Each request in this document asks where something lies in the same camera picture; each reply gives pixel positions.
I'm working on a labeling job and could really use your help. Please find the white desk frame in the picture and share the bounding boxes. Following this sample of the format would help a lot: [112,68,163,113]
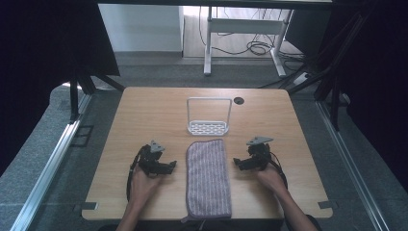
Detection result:
[203,6,294,78]

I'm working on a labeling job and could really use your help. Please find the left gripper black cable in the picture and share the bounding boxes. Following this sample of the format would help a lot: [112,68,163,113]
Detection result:
[126,144,150,202]

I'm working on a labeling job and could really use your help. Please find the black curtain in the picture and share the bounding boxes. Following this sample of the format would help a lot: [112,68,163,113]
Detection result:
[0,0,121,177]
[285,0,408,193]

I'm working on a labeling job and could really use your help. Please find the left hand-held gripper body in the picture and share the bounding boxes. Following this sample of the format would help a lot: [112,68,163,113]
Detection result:
[138,140,166,176]

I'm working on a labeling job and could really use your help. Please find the aluminium rail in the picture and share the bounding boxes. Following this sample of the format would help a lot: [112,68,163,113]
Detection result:
[316,99,391,231]
[9,92,94,231]

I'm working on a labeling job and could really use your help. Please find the person's right hand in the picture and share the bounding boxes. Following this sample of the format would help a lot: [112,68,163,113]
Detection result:
[255,163,289,200]

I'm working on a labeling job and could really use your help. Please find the purple striped towel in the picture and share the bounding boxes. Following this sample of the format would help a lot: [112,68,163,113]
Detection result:
[185,138,233,220]

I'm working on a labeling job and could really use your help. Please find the black floor cables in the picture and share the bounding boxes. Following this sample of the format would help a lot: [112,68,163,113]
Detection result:
[198,6,306,65]

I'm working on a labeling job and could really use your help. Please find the person's left hand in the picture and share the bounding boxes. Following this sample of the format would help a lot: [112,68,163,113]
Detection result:
[128,163,164,210]

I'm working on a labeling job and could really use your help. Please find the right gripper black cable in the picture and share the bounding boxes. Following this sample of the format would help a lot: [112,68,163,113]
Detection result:
[268,151,289,191]

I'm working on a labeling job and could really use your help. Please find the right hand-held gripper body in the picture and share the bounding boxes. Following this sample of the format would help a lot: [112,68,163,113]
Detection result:
[245,136,275,171]

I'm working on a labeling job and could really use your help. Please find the black metal stand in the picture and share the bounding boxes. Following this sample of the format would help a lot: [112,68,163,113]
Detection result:
[278,13,370,132]
[68,68,127,123]

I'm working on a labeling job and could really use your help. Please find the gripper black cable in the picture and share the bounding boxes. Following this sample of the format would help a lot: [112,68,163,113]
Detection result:
[126,144,150,202]
[268,151,289,191]

